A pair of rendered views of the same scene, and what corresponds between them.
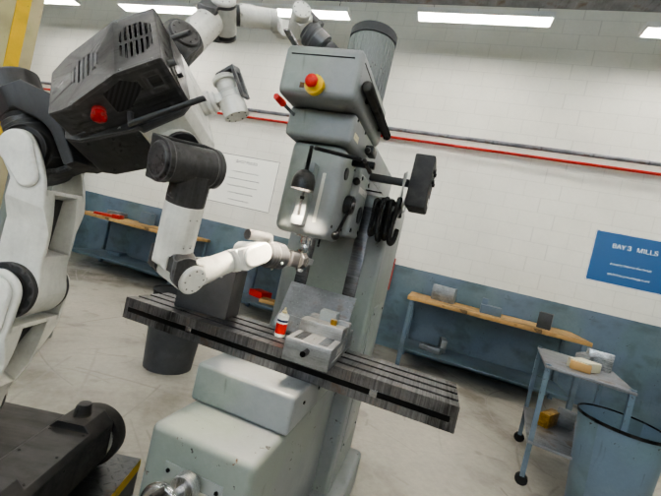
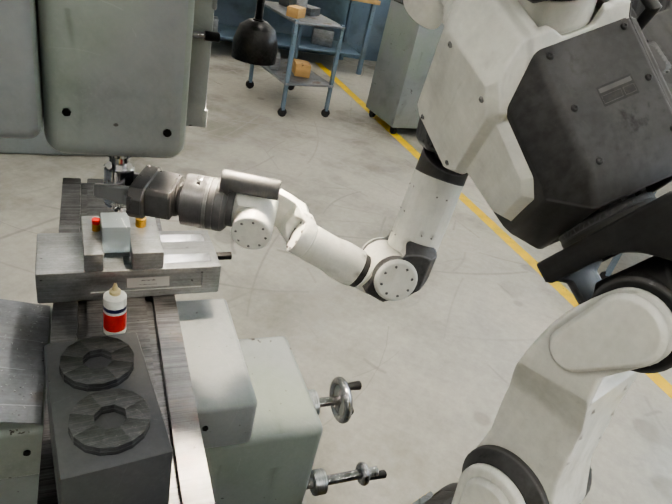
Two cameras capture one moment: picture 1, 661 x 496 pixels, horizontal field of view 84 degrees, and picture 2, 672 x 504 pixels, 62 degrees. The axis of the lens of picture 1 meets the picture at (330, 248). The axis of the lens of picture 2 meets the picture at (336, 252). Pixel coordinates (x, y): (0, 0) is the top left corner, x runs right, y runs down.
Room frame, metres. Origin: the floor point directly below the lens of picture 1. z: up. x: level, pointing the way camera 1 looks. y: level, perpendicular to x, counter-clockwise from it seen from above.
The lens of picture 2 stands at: (1.64, 0.94, 1.68)
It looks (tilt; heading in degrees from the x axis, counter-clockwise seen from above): 31 degrees down; 226
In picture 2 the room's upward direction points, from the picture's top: 14 degrees clockwise
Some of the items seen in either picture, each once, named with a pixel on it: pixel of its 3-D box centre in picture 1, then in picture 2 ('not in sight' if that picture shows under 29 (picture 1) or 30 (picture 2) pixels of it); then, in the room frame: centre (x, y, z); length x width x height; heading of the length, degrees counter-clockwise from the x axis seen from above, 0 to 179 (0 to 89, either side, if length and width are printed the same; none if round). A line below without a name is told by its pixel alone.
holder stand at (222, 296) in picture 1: (211, 286); (104, 440); (1.48, 0.43, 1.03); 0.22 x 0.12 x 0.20; 81
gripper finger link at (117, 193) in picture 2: not in sight; (112, 194); (1.37, 0.12, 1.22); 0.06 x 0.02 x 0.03; 142
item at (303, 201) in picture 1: (305, 194); (196, 57); (1.24, 0.12, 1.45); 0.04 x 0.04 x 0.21; 74
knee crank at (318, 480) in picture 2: not in sight; (348, 476); (0.88, 0.38, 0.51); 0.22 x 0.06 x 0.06; 164
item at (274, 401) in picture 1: (274, 375); (117, 375); (1.35, 0.09, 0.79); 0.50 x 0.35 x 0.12; 164
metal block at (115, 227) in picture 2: (329, 319); (115, 232); (1.31, -0.05, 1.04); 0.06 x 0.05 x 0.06; 76
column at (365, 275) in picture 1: (325, 343); not in sight; (1.94, -0.08, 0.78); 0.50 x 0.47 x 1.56; 164
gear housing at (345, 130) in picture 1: (333, 140); not in sight; (1.39, 0.08, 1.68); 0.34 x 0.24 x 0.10; 164
